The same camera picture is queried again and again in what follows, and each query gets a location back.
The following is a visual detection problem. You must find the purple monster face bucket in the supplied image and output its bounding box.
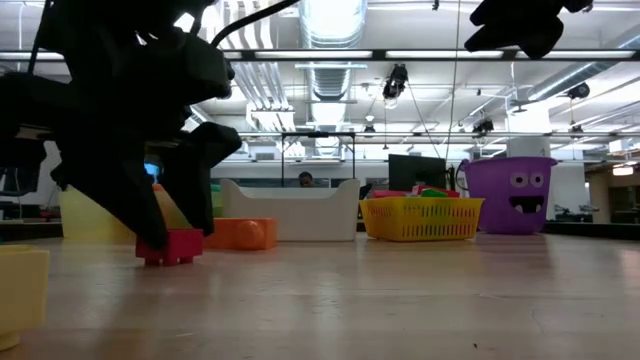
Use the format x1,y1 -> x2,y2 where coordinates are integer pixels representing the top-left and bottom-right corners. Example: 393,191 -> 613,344
458,156 -> 559,235

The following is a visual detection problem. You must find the yellow translucent plastic bin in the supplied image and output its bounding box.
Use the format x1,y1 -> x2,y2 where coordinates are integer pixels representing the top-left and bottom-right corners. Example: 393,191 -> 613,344
58,185 -> 224,246

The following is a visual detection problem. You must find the black background workstation frame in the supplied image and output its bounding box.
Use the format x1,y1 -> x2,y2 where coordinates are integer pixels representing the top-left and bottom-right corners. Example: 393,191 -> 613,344
239,130 -> 357,189

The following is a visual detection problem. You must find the white plastic bin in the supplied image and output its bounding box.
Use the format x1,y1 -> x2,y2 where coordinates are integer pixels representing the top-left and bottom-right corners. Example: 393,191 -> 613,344
219,178 -> 361,243

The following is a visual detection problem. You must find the yellow mesh basket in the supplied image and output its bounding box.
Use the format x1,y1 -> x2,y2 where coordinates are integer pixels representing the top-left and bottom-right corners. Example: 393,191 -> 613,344
358,196 -> 485,243

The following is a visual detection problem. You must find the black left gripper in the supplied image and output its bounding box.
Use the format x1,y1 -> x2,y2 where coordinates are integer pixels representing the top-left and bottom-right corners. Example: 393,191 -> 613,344
0,0 -> 244,251

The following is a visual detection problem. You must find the orange long toy block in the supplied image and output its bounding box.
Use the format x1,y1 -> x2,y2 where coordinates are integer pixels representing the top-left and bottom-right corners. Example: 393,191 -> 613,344
203,217 -> 278,251

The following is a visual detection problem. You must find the silver ceiling duct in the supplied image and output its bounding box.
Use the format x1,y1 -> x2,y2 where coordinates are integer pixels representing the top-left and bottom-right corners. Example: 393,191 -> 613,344
298,0 -> 369,101

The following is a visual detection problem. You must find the yellow cube toy block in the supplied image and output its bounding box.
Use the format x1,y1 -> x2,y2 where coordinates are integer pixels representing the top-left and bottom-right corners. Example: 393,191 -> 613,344
0,244 -> 51,351

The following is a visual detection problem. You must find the small dark red cube block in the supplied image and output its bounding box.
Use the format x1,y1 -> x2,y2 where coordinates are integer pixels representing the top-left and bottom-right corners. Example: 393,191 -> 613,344
135,228 -> 205,267

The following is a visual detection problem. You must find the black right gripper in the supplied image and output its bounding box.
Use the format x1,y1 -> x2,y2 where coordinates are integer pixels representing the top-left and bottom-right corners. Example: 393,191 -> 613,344
464,0 -> 595,60

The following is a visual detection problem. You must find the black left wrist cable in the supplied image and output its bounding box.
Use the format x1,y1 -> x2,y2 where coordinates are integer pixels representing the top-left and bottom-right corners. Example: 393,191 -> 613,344
209,0 -> 301,49

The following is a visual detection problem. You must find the black computer monitor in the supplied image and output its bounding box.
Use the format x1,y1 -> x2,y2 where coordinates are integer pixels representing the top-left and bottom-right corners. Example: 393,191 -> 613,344
388,153 -> 448,192

